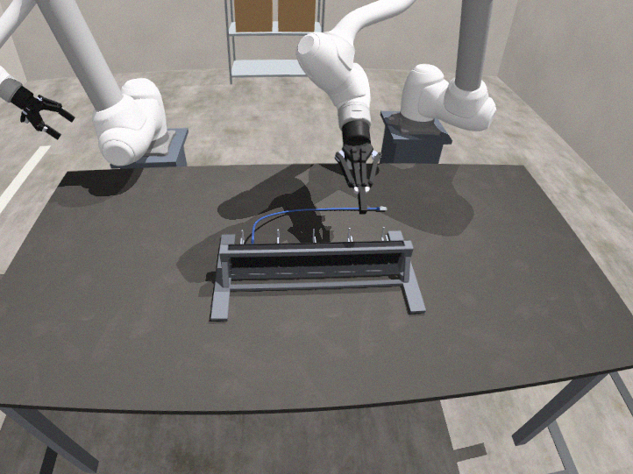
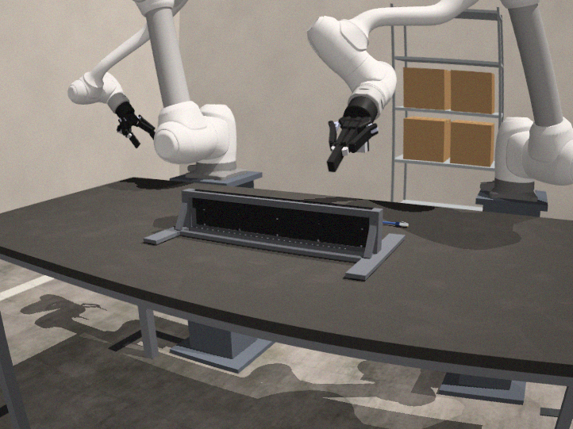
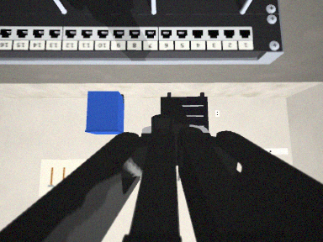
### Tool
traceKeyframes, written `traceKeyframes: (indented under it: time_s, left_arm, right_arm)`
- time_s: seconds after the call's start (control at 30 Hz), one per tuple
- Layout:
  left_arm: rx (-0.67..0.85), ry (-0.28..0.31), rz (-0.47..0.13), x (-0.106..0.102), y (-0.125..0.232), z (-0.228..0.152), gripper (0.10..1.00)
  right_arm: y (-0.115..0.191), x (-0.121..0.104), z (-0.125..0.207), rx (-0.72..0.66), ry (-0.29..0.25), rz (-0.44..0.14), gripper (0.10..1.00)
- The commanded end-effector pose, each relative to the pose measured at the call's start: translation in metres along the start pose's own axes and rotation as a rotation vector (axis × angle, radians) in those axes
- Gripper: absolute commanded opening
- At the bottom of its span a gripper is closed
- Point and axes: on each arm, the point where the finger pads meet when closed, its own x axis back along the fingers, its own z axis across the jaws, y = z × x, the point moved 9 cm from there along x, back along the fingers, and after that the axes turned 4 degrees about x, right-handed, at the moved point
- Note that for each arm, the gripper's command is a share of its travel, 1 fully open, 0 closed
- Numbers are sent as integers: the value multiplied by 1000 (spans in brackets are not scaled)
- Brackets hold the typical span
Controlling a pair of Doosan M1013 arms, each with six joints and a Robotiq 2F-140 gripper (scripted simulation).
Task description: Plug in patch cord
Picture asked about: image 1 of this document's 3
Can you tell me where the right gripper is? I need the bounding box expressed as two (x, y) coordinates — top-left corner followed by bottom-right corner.
(11, 86), (75, 140)

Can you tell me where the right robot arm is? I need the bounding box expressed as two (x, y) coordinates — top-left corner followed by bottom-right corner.
(0, 0), (176, 166)

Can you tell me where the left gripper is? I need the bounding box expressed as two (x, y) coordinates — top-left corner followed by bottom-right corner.
(334, 120), (382, 214)

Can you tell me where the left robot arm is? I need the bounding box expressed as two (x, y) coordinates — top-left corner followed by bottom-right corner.
(296, 0), (496, 135)

